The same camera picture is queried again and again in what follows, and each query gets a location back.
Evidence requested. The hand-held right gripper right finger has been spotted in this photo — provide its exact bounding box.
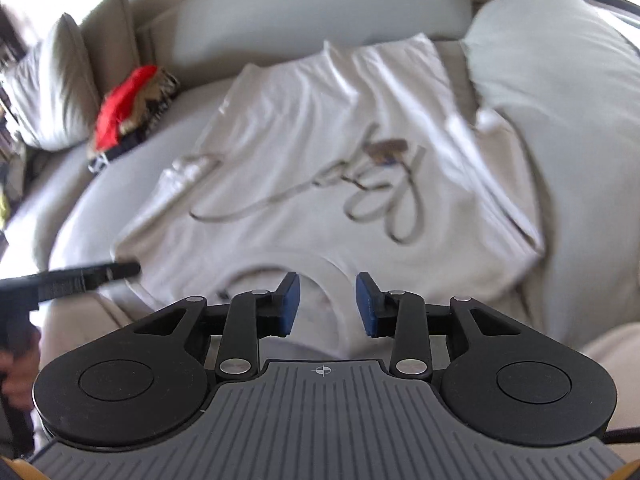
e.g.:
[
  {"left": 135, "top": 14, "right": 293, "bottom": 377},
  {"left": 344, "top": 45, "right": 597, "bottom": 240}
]
[{"left": 355, "top": 271, "right": 524, "bottom": 379}]

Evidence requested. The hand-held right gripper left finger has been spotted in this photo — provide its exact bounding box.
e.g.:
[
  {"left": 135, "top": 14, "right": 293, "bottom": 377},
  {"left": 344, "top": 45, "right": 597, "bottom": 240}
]
[{"left": 132, "top": 271, "right": 301, "bottom": 379}]

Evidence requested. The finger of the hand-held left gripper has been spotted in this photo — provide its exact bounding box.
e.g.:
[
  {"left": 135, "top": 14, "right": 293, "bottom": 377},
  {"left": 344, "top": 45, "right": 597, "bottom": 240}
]
[{"left": 32, "top": 260, "right": 141, "bottom": 306}]

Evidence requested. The white printed sweatshirt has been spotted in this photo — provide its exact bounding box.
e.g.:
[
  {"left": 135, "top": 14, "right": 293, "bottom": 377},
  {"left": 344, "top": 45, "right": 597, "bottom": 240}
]
[{"left": 112, "top": 32, "right": 547, "bottom": 361}]

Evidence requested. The person's left hand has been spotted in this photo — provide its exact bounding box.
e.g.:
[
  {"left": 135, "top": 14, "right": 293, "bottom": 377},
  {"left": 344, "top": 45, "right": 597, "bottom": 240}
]
[{"left": 0, "top": 329, "right": 44, "bottom": 411}]

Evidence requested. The grey sofa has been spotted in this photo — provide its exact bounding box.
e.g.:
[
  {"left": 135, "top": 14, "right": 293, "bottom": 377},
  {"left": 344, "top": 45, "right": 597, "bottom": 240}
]
[{"left": 0, "top": 0, "right": 640, "bottom": 411}]

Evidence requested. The red cloth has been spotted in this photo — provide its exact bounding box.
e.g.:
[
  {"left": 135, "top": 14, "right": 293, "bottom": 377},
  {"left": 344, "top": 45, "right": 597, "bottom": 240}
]
[{"left": 95, "top": 65, "right": 159, "bottom": 154}]

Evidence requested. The cluttered shelf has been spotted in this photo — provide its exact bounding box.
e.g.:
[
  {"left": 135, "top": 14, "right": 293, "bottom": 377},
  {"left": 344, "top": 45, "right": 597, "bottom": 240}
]
[{"left": 0, "top": 2, "right": 32, "bottom": 223}]

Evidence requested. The beige throw pillow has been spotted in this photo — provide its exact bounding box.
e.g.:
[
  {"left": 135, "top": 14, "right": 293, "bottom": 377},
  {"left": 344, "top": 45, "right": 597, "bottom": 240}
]
[{"left": 2, "top": 12, "right": 102, "bottom": 152}]

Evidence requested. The beige sofa back cushion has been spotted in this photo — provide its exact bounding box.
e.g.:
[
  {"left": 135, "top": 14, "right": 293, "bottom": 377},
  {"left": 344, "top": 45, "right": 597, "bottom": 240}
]
[{"left": 80, "top": 0, "right": 144, "bottom": 107}]

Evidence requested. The light grey cushion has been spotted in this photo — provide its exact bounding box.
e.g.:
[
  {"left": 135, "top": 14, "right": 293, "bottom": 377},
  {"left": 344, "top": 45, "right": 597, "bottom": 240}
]
[{"left": 460, "top": 0, "right": 640, "bottom": 361}]

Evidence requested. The grey sofa back cushion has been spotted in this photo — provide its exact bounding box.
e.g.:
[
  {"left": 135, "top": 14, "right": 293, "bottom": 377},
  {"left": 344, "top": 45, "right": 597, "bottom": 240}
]
[{"left": 172, "top": 0, "right": 474, "bottom": 68}]

